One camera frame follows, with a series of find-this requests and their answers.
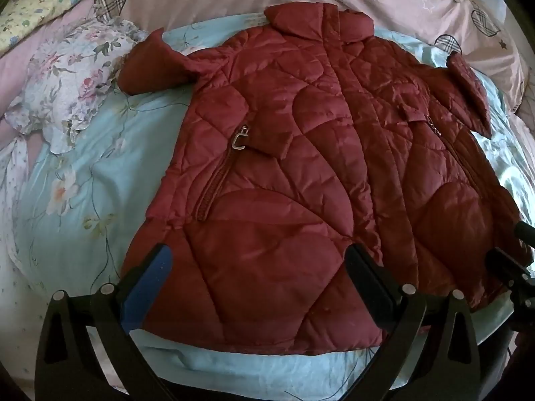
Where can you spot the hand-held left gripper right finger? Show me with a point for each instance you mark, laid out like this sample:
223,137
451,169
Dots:
378,296

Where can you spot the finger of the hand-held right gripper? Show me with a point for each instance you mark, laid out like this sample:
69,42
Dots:
506,268
525,232

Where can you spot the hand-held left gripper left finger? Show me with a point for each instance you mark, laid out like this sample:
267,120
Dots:
147,286

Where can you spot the red quilted jacket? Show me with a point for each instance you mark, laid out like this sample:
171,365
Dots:
317,167

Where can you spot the light blue floral bedsheet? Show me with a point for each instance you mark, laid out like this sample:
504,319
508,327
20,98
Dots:
83,183

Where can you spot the floral ruffled pillow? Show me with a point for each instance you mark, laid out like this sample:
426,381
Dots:
71,83

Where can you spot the pink pillow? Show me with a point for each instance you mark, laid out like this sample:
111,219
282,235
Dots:
29,60

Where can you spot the yellow floral pillow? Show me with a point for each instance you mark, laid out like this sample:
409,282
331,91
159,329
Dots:
39,6

